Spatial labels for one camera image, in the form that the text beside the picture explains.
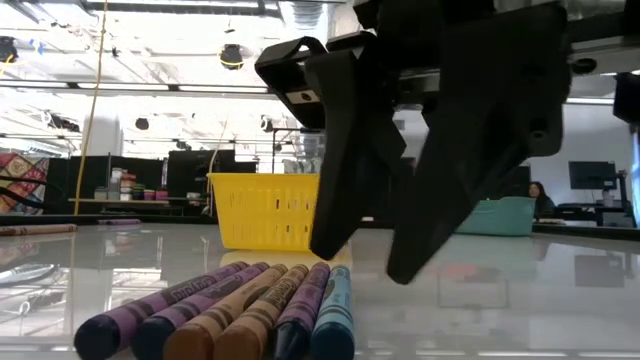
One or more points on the black partition panel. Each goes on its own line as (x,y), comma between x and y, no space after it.
(190,170)
(65,180)

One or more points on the black desk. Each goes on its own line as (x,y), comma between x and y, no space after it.
(585,207)

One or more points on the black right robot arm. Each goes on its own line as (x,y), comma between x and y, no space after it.
(627,97)

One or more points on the brown crayon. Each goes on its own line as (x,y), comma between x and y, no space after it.
(243,300)
(35,230)
(276,300)

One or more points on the silver spiral ceiling duct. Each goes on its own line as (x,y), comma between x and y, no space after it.
(307,12)

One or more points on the overhead light bar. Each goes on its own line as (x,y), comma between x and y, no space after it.
(150,88)

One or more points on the colourful patterned quilt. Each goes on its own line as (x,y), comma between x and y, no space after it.
(20,175)

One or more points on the black monitor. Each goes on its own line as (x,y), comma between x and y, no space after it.
(592,175)

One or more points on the person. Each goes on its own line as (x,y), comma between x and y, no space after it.
(540,197)

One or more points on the yellow plastic basket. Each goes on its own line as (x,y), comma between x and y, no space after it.
(260,215)

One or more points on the white container stack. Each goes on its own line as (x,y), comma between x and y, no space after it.
(115,180)

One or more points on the pink tub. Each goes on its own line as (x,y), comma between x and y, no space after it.
(161,194)

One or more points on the wooden side table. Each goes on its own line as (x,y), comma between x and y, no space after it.
(120,201)

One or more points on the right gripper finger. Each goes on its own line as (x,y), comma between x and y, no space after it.
(475,150)
(345,175)

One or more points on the red container stack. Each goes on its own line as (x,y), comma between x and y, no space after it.
(129,185)

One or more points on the teal plastic basket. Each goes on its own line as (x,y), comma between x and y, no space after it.
(505,217)

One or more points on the blue crayon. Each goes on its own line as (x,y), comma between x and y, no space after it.
(336,310)

